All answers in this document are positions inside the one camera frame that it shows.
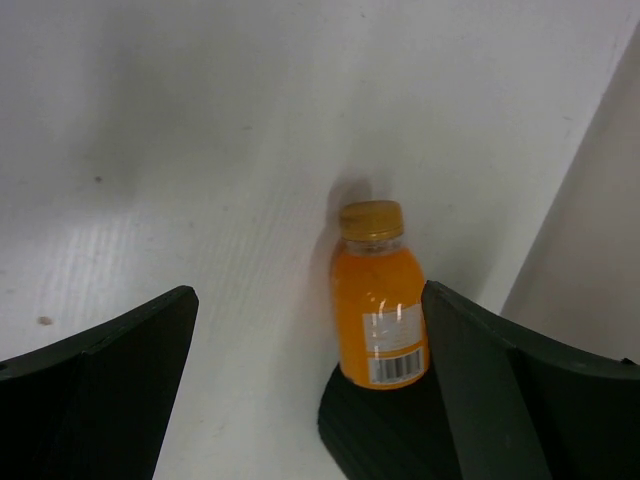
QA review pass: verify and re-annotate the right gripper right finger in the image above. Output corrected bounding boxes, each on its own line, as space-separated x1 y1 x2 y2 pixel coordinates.
422 281 639 479

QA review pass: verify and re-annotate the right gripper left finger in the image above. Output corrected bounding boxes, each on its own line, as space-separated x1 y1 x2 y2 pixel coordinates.
1 286 199 479

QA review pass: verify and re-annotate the small orange juice bottle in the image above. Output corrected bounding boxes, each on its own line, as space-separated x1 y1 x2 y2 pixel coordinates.
331 200 429 390

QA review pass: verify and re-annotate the black plastic waste bin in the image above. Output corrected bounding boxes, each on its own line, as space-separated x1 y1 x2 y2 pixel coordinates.
317 368 462 480

